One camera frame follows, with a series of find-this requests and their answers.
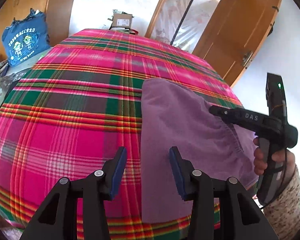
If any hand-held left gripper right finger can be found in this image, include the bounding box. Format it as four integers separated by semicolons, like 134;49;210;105
169;146;280;240

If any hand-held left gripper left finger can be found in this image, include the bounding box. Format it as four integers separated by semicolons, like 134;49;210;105
20;146;127;240

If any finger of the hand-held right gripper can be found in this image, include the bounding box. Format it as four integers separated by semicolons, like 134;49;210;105
209;105;241;125

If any purple sweater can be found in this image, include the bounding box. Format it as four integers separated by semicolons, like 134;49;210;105
141;78;262;224

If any person's right forearm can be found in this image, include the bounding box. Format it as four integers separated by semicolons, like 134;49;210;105
255;165;300;240

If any person's right hand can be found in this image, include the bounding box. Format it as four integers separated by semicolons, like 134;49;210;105
252;137;297;178

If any pink plaid bed sheet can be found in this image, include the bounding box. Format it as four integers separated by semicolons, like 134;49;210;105
0;29;243;240

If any wooden door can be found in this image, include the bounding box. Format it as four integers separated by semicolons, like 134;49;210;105
191;0;283;88

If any clear plastic door curtain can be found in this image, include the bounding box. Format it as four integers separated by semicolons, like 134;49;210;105
150;0;227;54

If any cardboard box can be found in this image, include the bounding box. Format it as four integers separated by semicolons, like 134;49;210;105
109;9;135;30

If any blue tote bag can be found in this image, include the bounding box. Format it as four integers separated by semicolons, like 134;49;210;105
2;9;50;67

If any wooden wardrobe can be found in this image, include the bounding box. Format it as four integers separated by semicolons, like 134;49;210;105
0;0;80;60

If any metal door handle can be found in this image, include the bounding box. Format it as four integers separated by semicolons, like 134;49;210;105
241;51;253;68

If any wooden door frame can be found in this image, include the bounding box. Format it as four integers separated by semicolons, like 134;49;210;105
144;0;175;39

